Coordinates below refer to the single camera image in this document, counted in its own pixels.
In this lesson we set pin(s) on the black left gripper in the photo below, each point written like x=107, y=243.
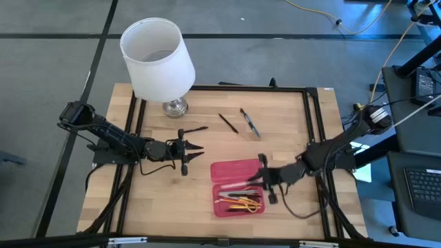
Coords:
x=162, y=149

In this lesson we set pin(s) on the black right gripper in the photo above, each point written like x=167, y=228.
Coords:
x=282, y=174

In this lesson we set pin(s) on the grey pen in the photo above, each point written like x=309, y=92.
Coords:
x=241, y=192

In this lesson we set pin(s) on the light coloured pen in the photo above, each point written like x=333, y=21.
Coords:
x=237, y=185

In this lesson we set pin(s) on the pink plastic supply box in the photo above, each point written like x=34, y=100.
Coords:
x=234, y=170

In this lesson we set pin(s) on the yellow pencil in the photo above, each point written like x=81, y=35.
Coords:
x=241, y=207

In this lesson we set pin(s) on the orange pencil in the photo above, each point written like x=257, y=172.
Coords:
x=234, y=201

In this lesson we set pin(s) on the blue and black pen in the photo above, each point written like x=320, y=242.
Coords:
x=250, y=123

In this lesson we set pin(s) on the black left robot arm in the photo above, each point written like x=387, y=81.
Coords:
x=110, y=132

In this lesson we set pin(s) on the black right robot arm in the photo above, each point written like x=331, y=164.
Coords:
x=330, y=148

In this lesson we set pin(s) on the small black floor box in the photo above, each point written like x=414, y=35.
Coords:
x=376, y=87

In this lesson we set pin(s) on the white shade silver table lamp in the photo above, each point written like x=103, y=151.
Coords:
x=162, y=75

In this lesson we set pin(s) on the black support bar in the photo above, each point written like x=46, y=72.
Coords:
x=375, y=151

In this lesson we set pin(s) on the black desk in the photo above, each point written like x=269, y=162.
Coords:
x=399, y=206

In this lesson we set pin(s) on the black caster wheel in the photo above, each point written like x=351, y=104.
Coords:
x=394, y=231

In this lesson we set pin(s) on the black crossbar with silver brackets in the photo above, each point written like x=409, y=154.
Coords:
x=69, y=241

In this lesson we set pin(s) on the black side table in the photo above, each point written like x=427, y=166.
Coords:
x=406, y=137

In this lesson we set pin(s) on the black keyboard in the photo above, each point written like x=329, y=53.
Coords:
x=425, y=189

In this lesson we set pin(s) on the grey chair foot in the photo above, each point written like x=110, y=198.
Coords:
x=10, y=158

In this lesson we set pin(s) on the black power adapter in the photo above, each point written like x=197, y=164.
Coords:
x=423, y=86

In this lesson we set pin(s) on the black stand pole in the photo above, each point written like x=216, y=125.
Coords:
x=420, y=58

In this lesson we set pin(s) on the black equipment stand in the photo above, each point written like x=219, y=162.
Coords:
x=427, y=19

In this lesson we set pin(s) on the black aluminium table frame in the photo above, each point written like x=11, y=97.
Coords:
x=248, y=88

